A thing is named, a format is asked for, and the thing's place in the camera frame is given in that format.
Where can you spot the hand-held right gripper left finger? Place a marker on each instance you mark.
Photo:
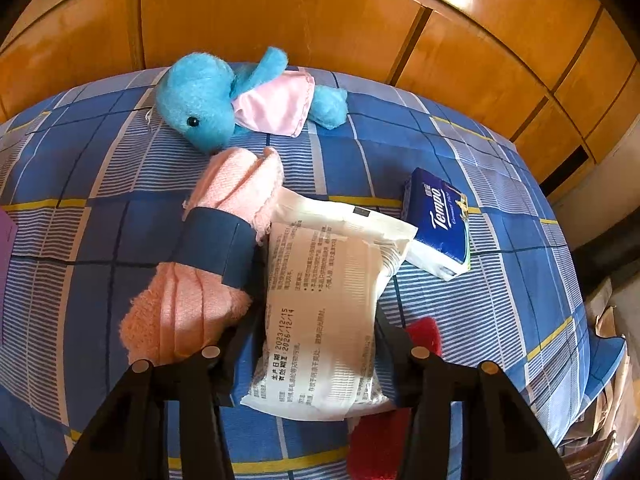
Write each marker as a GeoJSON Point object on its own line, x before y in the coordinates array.
{"type": "Point", "coordinates": [240, 355]}

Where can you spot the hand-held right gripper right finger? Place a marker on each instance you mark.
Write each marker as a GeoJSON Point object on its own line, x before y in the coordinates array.
{"type": "Point", "coordinates": [400, 375]}

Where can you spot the pink towel with navy band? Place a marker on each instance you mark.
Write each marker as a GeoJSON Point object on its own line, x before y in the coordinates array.
{"type": "Point", "coordinates": [185, 305]}

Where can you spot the red fluffy cloth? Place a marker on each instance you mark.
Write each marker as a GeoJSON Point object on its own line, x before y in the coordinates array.
{"type": "Point", "coordinates": [375, 445]}

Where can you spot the white wet wipes packet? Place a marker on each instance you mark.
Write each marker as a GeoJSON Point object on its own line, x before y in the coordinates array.
{"type": "Point", "coordinates": [325, 300]}

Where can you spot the blue pocket tissue pack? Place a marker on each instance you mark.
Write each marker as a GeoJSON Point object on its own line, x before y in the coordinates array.
{"type": "Point", "coordinates": [440, 225]}

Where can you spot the blue plush toy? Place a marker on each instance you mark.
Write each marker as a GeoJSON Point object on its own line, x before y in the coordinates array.
{"type": "Point", "coordinates": [200, 100]}

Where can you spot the beige cardboard pile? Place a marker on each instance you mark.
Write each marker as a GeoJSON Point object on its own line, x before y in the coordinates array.
{"type": "Point", "coordinates": [610, 310]}

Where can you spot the blue plaid bed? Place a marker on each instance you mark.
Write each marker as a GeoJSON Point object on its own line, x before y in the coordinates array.
{"type": "Point", "coordinates": [100, 185]}

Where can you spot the purple cardboard tissue box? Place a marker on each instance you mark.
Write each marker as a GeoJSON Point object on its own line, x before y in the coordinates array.
{"type": "Point", "coordinates": [6, 245]}

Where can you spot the wooden wardrobe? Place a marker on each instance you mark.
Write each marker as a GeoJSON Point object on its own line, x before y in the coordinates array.
{"type": "Point", "coordinates": [300, 10]}

